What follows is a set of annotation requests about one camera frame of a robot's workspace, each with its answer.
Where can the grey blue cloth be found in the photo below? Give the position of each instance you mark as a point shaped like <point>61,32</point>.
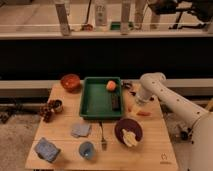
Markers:
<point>80,130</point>

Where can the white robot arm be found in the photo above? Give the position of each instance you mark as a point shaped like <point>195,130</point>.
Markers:
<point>198,119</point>

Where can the blue sponge block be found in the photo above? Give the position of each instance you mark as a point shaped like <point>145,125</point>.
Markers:
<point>46,150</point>

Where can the small metal cup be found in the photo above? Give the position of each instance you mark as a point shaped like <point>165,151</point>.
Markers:
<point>57,106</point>

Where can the metal fork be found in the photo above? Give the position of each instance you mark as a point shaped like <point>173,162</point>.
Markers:
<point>103,140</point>

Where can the orange peach fruit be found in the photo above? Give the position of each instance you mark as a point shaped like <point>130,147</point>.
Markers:
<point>111,86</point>

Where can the orange red bowl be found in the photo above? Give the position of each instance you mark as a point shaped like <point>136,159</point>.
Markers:
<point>70,82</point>

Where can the dark maroon plate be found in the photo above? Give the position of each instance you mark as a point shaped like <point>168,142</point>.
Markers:
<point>129,125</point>

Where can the brown grape cluster toy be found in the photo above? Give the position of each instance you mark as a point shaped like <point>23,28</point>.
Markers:
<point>46,111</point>

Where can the dark rectangular block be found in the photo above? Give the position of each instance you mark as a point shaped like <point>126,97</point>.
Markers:
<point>115,101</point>

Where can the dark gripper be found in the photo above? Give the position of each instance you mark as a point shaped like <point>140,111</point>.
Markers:
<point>129,86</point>

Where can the green plastic tray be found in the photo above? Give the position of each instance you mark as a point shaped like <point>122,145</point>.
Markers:
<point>96,99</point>

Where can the yellow banana toy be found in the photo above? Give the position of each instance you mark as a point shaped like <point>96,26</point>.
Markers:
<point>129,138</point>

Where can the small blue cup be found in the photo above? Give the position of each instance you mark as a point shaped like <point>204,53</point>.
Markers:
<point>87,150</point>

